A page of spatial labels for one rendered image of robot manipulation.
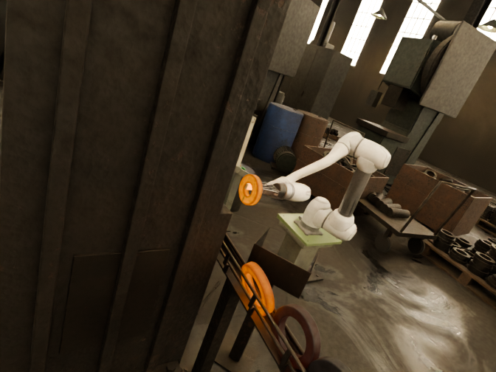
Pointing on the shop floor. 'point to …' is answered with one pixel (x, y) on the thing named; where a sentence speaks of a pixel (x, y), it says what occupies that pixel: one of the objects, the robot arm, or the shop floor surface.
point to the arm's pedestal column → (298, 257)
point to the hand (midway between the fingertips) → (251, 187)
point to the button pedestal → (234, 186)
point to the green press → (426, 88)
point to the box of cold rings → (439, 212)
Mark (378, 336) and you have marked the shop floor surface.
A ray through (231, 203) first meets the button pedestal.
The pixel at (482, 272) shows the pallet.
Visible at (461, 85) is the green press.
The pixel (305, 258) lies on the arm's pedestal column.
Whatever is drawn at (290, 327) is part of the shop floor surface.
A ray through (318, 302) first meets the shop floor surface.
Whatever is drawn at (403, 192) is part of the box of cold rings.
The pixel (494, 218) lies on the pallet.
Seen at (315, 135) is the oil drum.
